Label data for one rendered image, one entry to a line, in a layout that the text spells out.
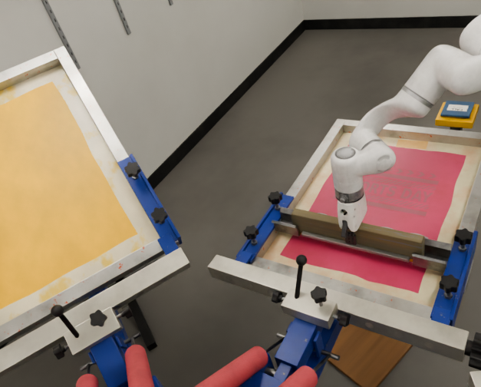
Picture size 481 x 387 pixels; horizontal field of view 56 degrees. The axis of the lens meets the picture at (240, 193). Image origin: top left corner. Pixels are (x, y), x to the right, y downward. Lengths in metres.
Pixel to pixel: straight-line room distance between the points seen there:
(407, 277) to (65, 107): 1.16
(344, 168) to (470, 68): 0.34
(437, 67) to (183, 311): 1.94
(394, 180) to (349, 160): 0.49
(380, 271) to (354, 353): 0.99
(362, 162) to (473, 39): 0.37
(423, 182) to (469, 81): 0.57
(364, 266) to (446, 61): 0.59
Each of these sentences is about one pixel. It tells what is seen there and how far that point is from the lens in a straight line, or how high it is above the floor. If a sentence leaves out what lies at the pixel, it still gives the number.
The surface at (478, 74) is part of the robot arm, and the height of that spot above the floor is 1.47.
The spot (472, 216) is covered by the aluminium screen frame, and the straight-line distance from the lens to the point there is 1.45.
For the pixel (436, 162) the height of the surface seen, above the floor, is 0.95.
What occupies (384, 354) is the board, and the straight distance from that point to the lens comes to 2.28.
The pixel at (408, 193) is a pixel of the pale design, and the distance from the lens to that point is 1.57.
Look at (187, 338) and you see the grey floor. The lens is 2.53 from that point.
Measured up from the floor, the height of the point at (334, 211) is 0.95.
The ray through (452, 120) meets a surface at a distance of 1.90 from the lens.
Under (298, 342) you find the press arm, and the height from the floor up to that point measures 1.04.
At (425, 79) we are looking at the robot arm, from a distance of 1.15.
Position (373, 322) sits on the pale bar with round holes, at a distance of 1.15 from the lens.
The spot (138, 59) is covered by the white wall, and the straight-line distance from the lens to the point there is 3.35.
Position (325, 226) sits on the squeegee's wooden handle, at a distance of 1.36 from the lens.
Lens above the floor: 2.00
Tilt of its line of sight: 39 degrees down
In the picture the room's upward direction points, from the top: 18 degrees counter-clockwise
